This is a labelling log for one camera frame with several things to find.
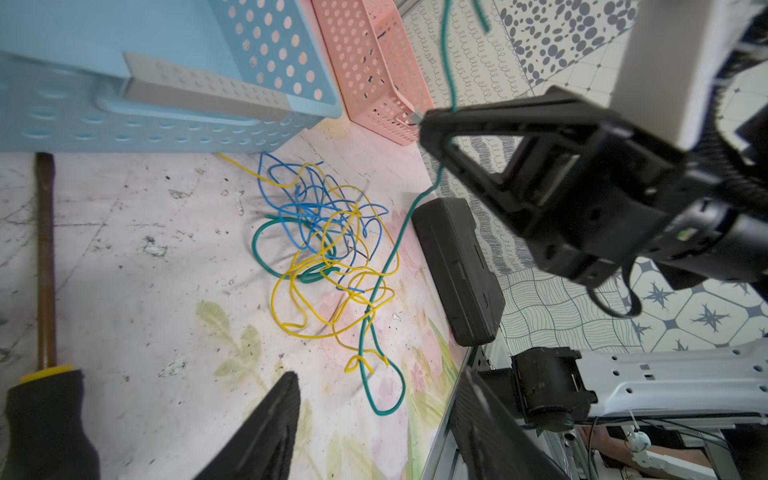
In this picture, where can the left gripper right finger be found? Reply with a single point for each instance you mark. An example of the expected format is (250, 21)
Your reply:
(489, 439)

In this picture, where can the black yellow screwdriver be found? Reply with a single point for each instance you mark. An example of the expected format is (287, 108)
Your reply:
(47, 439)

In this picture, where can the black case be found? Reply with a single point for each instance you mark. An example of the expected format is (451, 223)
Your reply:
(469, 291)

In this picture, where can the pink perforated basket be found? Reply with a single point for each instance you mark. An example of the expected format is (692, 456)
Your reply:
(379, 78)

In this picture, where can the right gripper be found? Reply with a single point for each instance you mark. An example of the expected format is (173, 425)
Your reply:
(588, 216)

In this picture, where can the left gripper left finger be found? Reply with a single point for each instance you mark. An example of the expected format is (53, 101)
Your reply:
(262, 448)

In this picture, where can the blue perforated basket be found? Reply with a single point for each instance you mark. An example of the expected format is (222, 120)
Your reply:
(159, 76)

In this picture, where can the aluminium rail frame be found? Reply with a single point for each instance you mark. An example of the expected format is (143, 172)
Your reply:
(517, 420)

